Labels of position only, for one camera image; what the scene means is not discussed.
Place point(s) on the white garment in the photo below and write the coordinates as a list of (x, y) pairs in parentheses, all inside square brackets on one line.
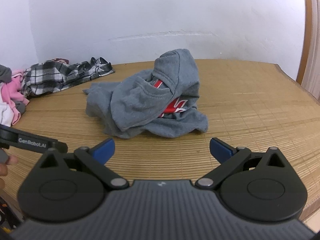
[(6, 114)]

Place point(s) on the grey hoodie red print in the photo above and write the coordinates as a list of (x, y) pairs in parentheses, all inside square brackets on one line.
[(161, 100)]

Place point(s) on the person's left hand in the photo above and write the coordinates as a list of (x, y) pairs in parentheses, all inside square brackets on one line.
[(6, 160)]

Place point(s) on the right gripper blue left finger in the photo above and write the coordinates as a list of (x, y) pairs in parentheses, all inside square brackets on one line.
[(64, 187)]

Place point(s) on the dark grey garment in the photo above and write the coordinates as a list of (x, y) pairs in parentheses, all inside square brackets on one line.
[(5, 74)]

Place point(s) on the pink garment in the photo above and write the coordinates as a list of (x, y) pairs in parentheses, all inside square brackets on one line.
[(11, 94)]

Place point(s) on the black white plaid shirt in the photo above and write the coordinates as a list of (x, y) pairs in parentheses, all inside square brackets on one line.
[(57, 75)]

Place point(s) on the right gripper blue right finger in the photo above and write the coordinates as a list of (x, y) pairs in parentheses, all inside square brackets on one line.
[(260, 186)]

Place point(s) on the wooden door frame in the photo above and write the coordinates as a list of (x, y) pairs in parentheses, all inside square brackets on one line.
[(308, 73)]

